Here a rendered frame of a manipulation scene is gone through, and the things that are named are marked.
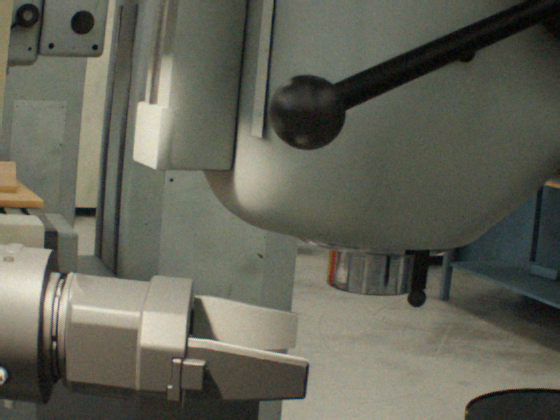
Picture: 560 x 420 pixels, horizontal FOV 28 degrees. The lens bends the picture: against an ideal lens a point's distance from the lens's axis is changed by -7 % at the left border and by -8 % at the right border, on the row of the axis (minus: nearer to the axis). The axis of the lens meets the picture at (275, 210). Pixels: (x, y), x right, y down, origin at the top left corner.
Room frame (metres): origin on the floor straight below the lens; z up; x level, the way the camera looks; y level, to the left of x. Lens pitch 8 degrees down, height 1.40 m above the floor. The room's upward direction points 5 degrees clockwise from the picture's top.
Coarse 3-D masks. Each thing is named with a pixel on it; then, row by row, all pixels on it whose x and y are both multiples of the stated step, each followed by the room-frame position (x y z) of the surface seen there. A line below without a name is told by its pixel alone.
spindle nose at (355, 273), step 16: (336, 256) 0.61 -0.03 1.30; (352, 256) 0.61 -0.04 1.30; (368, 256) 0.60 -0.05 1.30; (384, 256) 0.60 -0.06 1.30; (336, 272) 0.61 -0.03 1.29; (352, 272) 0.61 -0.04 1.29; (368, 272) 0.60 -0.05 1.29; (384, 272) 0.60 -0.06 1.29; (400, 272) 0.61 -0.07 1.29; (336, 288) 0.61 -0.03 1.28; (352, 288) 0.60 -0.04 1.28; (368, 288) 0.60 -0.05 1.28; (384, 288) 0.60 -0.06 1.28; (400, 288) 0.61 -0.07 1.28
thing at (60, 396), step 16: (192, 336) 0.94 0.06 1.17; (64, 400) 1.01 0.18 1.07; (80, 400) 0.98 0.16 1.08; (96, 400) 0.95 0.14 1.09; (112, 400) 0.93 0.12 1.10; (128, 400) 0.90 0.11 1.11; (48, 416) 1.04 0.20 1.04; (64, 416) 1.01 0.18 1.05; (80, 416) 0.98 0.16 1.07; (96, 416) 0.95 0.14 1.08; (112, 416) 0.93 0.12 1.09; (128, 416) 0.90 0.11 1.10; (144, 416) 0.89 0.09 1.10; (160, 416) 0.90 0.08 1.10; (176, 416) 0.91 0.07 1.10; (192, 416) 0.92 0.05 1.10; (208, 416) 0.93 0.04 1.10; (224, 416) 0.94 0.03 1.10; (240, 416) 0.95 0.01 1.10; (256, 416) 0.96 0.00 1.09
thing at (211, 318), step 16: (208, 304) 0.67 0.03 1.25; (224, 304) 0.67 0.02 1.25; (240, 304) 0.67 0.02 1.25; (192, 320) 0.67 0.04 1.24; (208, 320) 0.67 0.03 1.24; (224, 320) 0.67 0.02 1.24; (240, 320) 0.67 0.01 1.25; (256, 320) 0.67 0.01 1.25; (272, 320) 0.67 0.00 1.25; (288, 320) 0.67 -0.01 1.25; (208, 336) 0.67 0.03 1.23; (224, 336) 0.67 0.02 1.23; (240, 336) 0.67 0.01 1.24; (256, 336) 0.67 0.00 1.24; (272, 336) 0.67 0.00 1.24; (288, 336) 0.67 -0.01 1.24
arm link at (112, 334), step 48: (0, 288) 0.58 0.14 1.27; (48, 288) 0.60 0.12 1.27; (96, 288) 0.62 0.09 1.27; (144, 288) 0.64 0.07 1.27; (192, 288) 0.66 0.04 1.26; (0, 336) 0.57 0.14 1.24; (48, 336) 0.59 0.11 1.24; (96, 336) 0.58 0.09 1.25; (144, 336) 0.57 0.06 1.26; (0, 384) 0.58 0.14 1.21; (48, 384) 0.62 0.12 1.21; (96, 384) 0.58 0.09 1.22; (144, 384) 0.56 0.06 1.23
